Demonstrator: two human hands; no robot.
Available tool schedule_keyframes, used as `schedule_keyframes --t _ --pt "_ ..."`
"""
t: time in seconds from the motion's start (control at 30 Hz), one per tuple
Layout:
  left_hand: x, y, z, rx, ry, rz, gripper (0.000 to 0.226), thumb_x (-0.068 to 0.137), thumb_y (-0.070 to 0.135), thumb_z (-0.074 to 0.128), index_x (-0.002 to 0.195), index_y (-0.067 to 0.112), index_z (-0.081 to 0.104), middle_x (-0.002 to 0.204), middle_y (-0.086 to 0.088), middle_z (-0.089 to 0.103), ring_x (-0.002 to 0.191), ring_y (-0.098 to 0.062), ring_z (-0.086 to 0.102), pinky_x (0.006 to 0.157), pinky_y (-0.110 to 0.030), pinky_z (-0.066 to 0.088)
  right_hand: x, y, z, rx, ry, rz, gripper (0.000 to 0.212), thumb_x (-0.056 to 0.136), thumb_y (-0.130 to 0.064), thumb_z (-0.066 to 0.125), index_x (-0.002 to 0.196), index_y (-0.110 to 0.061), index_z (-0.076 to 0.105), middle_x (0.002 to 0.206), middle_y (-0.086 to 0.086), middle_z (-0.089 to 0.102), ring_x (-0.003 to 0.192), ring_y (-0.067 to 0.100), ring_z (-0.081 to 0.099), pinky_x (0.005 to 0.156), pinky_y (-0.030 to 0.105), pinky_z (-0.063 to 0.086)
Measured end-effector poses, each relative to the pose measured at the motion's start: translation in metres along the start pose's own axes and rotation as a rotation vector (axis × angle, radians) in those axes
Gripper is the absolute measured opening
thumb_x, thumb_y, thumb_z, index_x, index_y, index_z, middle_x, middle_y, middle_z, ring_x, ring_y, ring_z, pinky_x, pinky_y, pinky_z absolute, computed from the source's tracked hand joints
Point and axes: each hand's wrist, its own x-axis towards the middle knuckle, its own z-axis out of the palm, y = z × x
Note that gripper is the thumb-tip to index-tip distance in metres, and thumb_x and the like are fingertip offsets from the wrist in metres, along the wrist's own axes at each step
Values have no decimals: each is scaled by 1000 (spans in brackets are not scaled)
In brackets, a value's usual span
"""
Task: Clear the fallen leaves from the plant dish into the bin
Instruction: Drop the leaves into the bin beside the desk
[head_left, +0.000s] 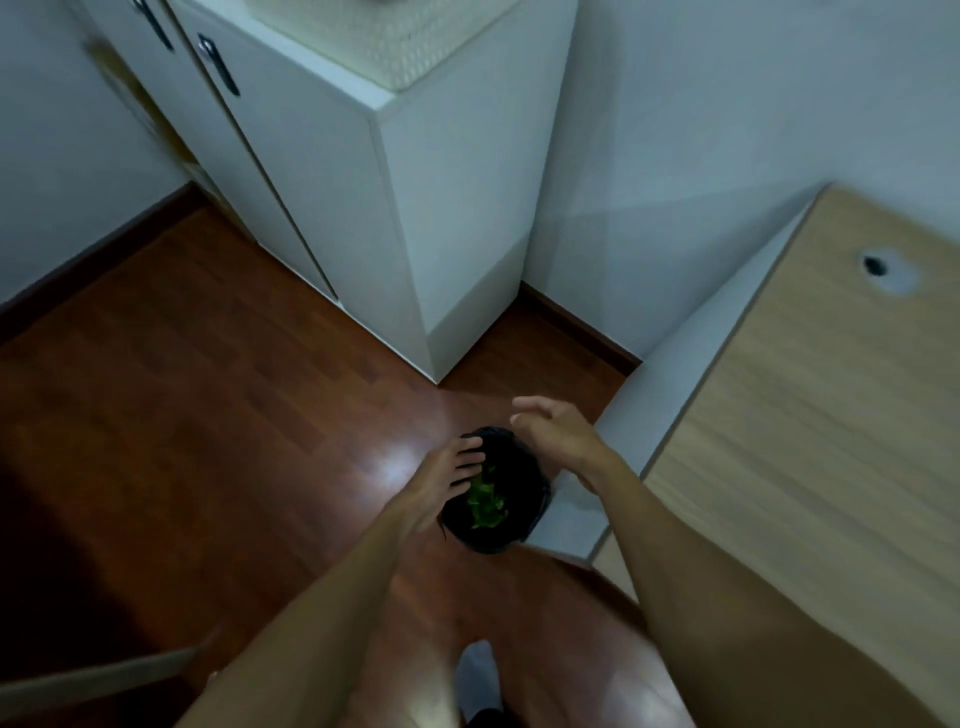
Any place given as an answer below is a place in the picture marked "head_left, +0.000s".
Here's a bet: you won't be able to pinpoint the person's left hand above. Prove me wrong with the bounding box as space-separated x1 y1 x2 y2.
405 435 486 534

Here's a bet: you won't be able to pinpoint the person's right hand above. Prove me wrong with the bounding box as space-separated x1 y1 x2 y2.
509 396 624 494

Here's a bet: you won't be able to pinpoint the person's right forearm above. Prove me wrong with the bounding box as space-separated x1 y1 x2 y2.
592 450 942 728

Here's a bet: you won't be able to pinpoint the person's left forearm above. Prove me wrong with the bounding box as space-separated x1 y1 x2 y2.
176 506 436 728

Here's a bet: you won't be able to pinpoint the green vegetable scraps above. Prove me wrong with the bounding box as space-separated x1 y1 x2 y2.
465 465 509 531

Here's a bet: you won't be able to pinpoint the black trash bin with bag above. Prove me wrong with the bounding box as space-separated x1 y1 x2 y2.
438 426 555 557

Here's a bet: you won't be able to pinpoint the person's grey sock foot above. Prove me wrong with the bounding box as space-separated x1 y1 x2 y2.
453 639 502 728

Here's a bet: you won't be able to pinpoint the white cabinet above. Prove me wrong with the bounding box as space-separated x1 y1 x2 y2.
66 0 579 386

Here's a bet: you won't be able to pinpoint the light wooden desk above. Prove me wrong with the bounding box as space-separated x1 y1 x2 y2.
536 182 960 728

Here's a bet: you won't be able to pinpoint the white woven basket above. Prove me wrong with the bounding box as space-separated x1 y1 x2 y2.
249 0 523 93

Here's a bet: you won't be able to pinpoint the grey flat board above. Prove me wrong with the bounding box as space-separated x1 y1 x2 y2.
0 646 202 723

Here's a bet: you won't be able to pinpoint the grey desk cable grommet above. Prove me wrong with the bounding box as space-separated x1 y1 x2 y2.
856 246 921 299

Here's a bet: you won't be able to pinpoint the black cabinet door handle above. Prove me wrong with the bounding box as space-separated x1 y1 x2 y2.
197 33 242 98
132 0 176 53

